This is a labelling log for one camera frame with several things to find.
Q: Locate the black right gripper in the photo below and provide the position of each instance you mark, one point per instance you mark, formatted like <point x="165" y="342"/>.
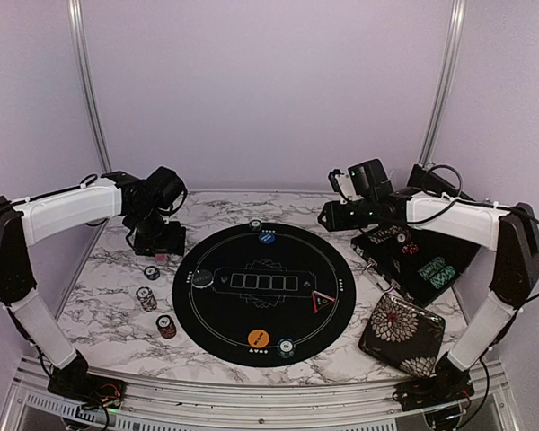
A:
<point x="335" y="222"/>

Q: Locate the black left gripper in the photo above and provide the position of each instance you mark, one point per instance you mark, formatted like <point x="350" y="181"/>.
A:
<point x="174" y="243"/>

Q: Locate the green poker chip stack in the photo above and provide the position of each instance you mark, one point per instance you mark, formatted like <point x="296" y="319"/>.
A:
<point x="152" y="272"/>

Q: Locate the black white poker chip stack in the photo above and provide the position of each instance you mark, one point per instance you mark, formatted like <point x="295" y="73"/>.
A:
<point x="146" y="298"/>

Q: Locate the blue small blind button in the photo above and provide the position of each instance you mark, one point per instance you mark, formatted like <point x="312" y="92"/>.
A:
<point x="267" y="238"/>

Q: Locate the red triangular marker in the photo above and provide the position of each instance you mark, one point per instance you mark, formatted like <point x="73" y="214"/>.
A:
<point x="321" y="300"/>

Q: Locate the green fifty poker chip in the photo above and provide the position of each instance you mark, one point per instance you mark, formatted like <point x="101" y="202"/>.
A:
<point x="255" y="225"/>

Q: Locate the orange big blind button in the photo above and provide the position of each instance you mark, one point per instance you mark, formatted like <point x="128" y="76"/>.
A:
<point x="258" y="338"/>

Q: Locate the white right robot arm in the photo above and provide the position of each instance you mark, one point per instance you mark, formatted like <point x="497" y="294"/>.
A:
<point x="511" y="235"/>

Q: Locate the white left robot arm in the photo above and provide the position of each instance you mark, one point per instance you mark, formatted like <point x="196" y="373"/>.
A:
<point x="27" y="222"/>

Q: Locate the black poker chip case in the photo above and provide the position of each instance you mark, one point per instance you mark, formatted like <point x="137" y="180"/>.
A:
<point x="421" y="264"/>

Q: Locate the silver dealer button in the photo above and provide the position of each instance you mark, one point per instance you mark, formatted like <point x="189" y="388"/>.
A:
<point x="202" y="279"/>

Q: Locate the red poker chip stack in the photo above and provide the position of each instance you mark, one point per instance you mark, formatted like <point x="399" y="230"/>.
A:
<point x="166" y="326"/>

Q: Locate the floral fabric pouch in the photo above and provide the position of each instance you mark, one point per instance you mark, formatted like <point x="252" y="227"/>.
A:
<point x="403" y="336"/>

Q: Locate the round black poker mat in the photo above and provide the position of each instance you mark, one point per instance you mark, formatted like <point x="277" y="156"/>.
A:
<point x="267" y="287"/>

